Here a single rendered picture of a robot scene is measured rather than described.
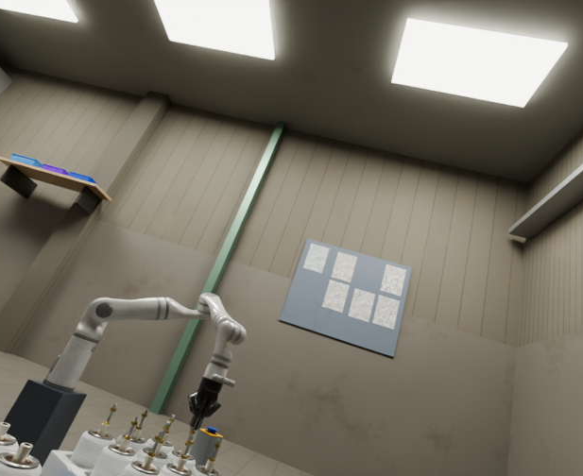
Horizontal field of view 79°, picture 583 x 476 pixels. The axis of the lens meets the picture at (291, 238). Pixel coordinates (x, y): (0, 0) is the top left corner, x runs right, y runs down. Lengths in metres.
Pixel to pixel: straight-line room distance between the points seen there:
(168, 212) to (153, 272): 0.76
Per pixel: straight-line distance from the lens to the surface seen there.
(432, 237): 4.18
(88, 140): 5.61
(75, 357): 1.50
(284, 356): 3.60
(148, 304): 1.52
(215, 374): 1.28
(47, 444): 1.55
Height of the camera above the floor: 0.53
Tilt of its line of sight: 23 degrees up
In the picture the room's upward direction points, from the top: 20 degrees clockwise
